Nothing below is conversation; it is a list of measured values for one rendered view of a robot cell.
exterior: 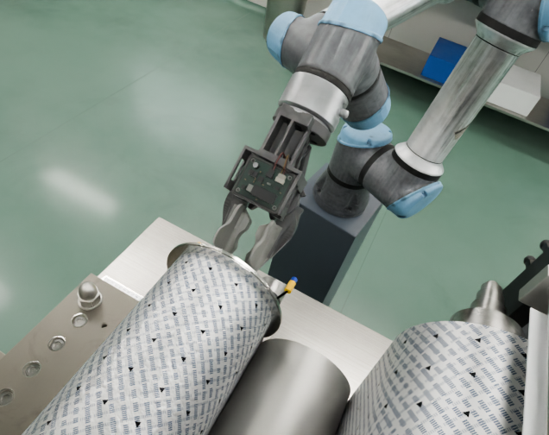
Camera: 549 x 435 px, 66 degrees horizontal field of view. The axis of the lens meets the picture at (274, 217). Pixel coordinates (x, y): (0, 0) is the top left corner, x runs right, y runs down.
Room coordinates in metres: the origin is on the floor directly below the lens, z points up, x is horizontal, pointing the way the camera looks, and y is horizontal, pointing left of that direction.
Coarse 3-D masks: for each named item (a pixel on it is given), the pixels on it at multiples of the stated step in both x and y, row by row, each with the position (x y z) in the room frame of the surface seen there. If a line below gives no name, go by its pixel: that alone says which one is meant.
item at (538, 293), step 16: (544, 272) 0.21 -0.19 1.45; (528, 288) 0.21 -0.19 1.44; (544, 288) 0.20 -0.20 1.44; (528, 304) 0.20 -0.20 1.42; (544, 304) 0.20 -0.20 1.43; (544, 320) 0.18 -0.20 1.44; (528, 336) 0.16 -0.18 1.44; (544, 336) 0.17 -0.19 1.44; (528, 352) 0.15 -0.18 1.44; (544, 352) 0.15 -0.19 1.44; (528, 368) 0.14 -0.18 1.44; (544, 368) 0.14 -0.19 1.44; (528, 384) 0.13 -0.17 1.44; (544, 384) 0.13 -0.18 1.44; (528, 400) 0.12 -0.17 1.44; (544, 400) 0.12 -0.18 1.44; (528, 416) 0.11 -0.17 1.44; (544, 416) 0.11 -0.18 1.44; (528, 432) 0.10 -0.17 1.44; (544, 432) 0.10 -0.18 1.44
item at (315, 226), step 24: (312, 216) 0.76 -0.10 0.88; (336, 216) 0.77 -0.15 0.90; (360, 216) 0.79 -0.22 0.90; (312, 240) 0.75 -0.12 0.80; (336, 240) 0.73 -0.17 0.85; (360, 240) 0.82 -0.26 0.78; (288, 264) 0.77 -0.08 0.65; (312, 264) 0.74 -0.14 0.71; (336, 264) 0.72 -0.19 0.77; (312, 288) 0.73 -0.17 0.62; (336, 288) 0.85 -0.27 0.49
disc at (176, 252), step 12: (180, 252) 0.26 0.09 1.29; (192, 252) 0.26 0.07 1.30; (204, 252) 0.25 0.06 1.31; (216, 252) 0.25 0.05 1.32; (168, 264) 0.27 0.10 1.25; (240, 264) 0.24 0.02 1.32; (252, 276) 0.24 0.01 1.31; (264, 288) 0.23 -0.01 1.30; (276, 300) 0.23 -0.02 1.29; (276, 312) 0.23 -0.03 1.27; (276, 324) 0.23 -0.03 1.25; (264, 336) 0.23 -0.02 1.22
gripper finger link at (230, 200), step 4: (228, 196) 0.36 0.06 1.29; (232, 196) 0.36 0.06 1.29; (228, 200) 0.36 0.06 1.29; (232, 200) 0.36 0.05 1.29; (236, 200) 0.36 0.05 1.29; (240, 200) 0.36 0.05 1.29; (224, 204) 0.35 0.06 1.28; (228, 204) 0.35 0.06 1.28; (232, 204) 0.35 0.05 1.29; (236, 204) 0.35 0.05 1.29; (244, 204) 0.35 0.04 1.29; (224, 208) 0.35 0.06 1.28; (228, 208) 0.35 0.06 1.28; (224, 212) 0.35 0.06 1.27; (228, 212) 0.34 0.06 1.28; (224, 216) 0.34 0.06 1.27; (228, 216) 0.34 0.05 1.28; (224, 220) 0.34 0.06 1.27
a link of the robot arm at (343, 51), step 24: (336, 0) 0.52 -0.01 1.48; (360, 0) 0.51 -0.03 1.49; (336, 24) 0.48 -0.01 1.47; (360, 24) 0.49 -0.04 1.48; (384, 24) 0.51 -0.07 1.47; (312, 48) 0.47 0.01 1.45; (336, 48) 0.46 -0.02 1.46; (360, 48) 0.47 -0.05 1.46; (312, 72) 0.44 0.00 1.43; (336, 72) 0.44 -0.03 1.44; (360, 72) 0.47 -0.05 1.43
